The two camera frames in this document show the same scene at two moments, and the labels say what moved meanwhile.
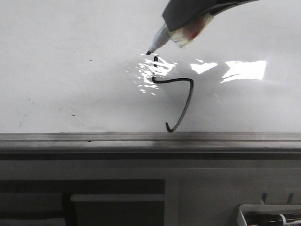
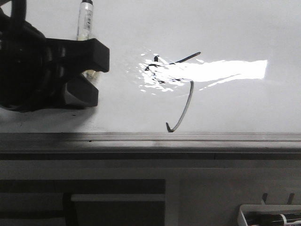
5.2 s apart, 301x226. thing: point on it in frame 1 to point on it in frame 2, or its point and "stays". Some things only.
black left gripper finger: [178, 13] to [32, 78]
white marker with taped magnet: [182, 36] to [85, 29]
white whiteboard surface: [81, 66] stays
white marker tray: [276, 214] stays
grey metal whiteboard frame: [153, 146] stays
